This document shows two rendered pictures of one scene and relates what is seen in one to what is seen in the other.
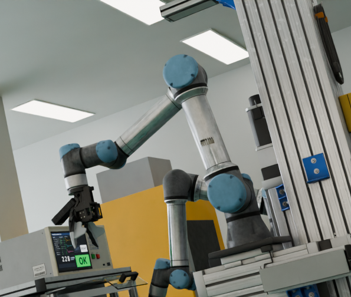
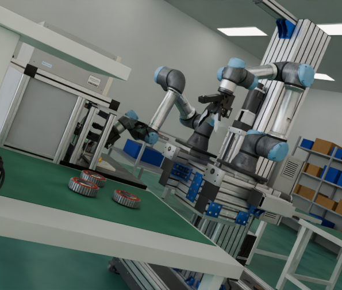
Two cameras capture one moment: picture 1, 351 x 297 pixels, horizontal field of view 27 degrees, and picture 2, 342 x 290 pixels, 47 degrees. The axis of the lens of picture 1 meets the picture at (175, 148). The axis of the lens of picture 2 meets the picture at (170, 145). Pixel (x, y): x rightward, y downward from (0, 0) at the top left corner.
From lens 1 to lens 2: 2.44 m
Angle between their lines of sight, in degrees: 56
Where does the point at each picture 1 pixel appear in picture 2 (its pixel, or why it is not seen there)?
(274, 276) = (269, 203)
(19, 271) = (76, 69)
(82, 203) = (225, 103)
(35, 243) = not seen: hidden behind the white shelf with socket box
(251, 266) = (245, 183)
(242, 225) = (254, 161)
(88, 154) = (249, 79)
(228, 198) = (280, 156)
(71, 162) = (239, 75)
